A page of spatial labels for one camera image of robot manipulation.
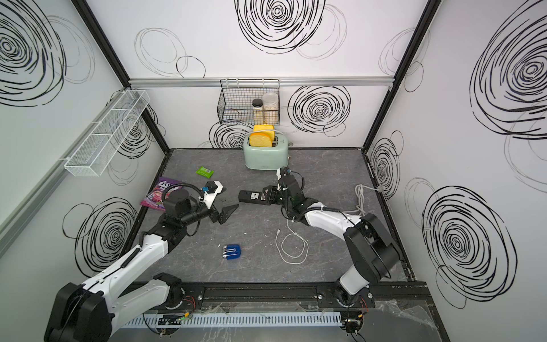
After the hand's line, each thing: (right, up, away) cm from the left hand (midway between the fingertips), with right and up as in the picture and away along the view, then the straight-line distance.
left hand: (229, 196), depth 78 cm
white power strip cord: (+56, +1, +19) cm, 59 cm away
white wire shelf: (-45, +20, -1) cm, 50 cm away
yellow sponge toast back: (+10, +30, +24) cm, 40 cm away
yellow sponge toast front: (+10, +24, +18) cm, 31 cm away
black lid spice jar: (+10, +33, +9) cm, 35 cm away
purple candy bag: (-38, -4, +18) cm, 43 cm away
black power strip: (+6, -3, +19) cm, 20 cm away
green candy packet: (-20, +9, +30) cm, 37 cm away
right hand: (+13, +1, +9) cm, 16 cm away
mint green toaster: (+12, +16, +30) cm, 36 cm away
